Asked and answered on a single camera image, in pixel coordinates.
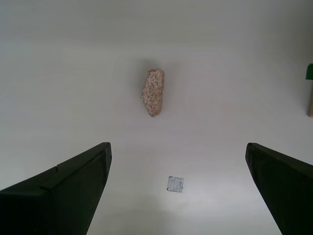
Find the brown cardboard box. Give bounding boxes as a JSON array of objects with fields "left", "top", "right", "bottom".
[{"left": 307, "top": 79, "right": 313, "bottom": 117}]

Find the speckled pinkish rock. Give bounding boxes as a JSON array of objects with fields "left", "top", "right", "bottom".
[{"left": 140, "top": 68, "right": 165, "bottom": 118}]

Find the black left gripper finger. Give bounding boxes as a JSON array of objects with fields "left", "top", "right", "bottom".
[
  {"left": 245, "top": 142, "right": 313, "bottom": 235},
  {"left": 0, "top": 142, "right": 113, "bottom": 235}
]

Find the large grey tape square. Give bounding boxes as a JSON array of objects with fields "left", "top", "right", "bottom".
[{"left": 167, "top": 176, "right": 184, "bottom": 193}]

